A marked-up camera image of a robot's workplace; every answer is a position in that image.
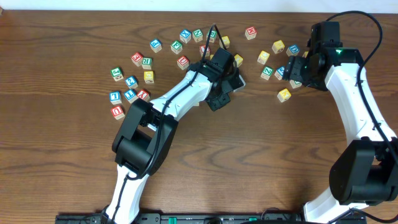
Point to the blue L block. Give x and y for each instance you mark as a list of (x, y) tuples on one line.
[(115, 98)]

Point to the blue 5 block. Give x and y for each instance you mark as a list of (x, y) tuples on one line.
[(279, 73)]

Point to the blue 2 block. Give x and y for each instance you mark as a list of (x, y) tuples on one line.
[(131, 82)]

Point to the yellow block near 2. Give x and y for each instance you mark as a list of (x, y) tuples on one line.
[(149, 77)]

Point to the yellow 8 block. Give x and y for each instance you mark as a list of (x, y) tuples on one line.
[(305, 54)]

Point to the blue P block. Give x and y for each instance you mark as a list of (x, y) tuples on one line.
[(156, 45)]

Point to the green B block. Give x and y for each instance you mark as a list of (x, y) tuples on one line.
[(211, 36)]

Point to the green N block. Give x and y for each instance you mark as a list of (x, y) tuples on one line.
[(197, 35)]

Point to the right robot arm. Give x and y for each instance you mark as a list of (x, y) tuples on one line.
[(366, 172)]

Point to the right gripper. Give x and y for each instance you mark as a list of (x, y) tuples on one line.
[(294, 68)]

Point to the blue X block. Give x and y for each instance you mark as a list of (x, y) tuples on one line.
[(185, 36)]

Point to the red E block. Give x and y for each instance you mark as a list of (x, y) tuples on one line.
[(137, 59)]

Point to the red M block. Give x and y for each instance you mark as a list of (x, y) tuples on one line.
[(250, 32)]

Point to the yellow C block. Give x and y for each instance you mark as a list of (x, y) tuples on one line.
[(224, 42)]

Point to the yellow W block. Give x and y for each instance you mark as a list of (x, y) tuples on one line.
[(278, 46)]

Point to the red U block centre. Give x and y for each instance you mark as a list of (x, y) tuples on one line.
[(183, 62)]

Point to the yellow O block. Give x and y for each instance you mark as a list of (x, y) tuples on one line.
[(239, 60)]

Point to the red I block left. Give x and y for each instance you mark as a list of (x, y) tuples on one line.
[(205, 51)]

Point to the green F block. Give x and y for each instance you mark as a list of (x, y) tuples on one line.
[(176, 47)]

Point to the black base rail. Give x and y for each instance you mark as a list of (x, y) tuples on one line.
[(156, 218)]

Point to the blue D block upper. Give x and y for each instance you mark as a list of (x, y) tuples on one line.
[(292, 50)]

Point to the blue T block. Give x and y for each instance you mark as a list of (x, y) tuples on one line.
[(131, 96)]

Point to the green R block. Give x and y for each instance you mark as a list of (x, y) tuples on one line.
[(147, 63)]

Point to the green Z block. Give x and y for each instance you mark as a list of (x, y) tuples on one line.
[(267, 72)]

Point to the green 7 block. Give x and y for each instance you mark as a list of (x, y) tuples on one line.
[(295, 84)]

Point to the red Y block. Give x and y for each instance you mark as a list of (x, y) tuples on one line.
[(144, 95)]

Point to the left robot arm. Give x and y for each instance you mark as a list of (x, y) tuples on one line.
[(146, 134)]

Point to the yellow block near Z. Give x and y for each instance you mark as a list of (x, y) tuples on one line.
[(263, 57)]

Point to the green J block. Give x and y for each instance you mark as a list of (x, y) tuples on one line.
[(117, 74)]

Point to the red u block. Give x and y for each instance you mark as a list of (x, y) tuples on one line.
[(183, 62), (117, 112)]

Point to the yellow K block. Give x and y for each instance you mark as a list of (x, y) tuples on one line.
[(284, 95)]

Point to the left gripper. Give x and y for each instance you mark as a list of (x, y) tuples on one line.
[(221, 98)]

